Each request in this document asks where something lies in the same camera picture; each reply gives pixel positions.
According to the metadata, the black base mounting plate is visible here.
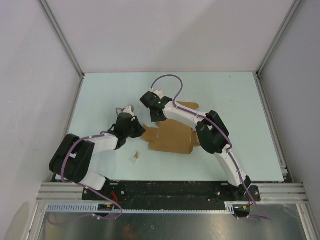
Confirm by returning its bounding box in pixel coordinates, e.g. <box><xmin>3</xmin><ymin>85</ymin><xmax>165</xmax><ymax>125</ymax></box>
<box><xmin>82</xmin><ymin>180</ymin><xmax>260</xmax><ymax>202</ymax></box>

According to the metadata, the small cardboard scrap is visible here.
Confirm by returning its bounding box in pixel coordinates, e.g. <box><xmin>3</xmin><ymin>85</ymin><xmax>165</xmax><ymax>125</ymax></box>
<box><xmin>129</xmin><ymin>151</ymin><xmax>140</xmax><ymax>165</ymax></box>

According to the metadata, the aluminium frame post right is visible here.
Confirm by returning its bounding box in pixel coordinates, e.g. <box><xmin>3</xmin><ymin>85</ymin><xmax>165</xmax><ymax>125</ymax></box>
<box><xmin>254</xmin><ymin>0</ymin><xmax>305</xmax><ymax>78</ymax></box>

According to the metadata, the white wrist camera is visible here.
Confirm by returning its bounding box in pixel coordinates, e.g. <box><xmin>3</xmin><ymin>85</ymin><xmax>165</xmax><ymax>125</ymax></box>
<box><xmin>121</xmin><ymin>105</ymin><xmax>135</xmax><ymax>117</ymax></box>
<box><xmin>149</xmin><ymin>88</ymin><xmax>165</xmax><ymax>99</ymax></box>

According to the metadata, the grey slotted cable duct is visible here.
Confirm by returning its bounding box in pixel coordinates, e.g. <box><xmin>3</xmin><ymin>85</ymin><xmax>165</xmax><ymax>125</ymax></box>
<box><xmin>46</xmin><ymin>201</ymin><xmax>251</xmax><ymax>216</ymax></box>

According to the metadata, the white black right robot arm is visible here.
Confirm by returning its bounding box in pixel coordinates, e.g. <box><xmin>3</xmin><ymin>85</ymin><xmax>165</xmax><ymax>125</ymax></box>
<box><xmin>140</xmin><ymin>90</ymin><xmax>252</xmax><ymax>201</ymax></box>

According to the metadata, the aluminium front rail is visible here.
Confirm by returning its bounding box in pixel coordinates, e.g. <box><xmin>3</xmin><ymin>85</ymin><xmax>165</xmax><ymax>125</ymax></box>
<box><xmin>37</xmin><ymin>181</ymin><xmax>308</xmax><ymax>203</ymax></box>

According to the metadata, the aluminium frame post left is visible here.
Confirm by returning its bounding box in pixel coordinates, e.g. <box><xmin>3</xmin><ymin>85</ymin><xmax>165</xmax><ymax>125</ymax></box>
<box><xmin>36</xmin><ymin>0</ymin><xmax>86</xmax><ymax>80</ymax></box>

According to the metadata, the brown cardboard box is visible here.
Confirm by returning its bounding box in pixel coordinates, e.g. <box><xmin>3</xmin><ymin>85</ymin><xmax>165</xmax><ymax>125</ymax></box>
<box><xmin>141</xmin><ymin>101</ymin><xmax>200</xmax><ymax>155</ymax></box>

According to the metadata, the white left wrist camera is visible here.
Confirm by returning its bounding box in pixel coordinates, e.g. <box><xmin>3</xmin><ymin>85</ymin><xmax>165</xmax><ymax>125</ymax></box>
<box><xmin>121</xmin><ymin>105</ymin><xmax>135</xmax><ymax>117</ymax></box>

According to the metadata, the aluminium frame post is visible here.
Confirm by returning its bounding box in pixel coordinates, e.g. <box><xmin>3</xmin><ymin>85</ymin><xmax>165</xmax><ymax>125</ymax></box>
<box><xmin>36</xmin><ymin>0</ymin><xmax>86</xmax><ymax>80</ymax></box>
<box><xmin>254</xmin><ymin>0</ymin><xmax>305</xmax><ymax>78</ymax></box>

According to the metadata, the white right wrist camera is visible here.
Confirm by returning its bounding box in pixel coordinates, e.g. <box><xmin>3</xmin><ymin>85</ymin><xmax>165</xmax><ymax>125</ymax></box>
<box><xmin>149</xmin><ymin>88</ymin><xmax>165</xmax><ymax>99</ymax></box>

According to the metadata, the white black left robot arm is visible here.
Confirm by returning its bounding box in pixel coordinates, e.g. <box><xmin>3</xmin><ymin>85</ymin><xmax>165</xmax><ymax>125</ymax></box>
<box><xmin>49</xmin><ymin>112</ymin><xmax>146</xmax><ymax>200</ymax></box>

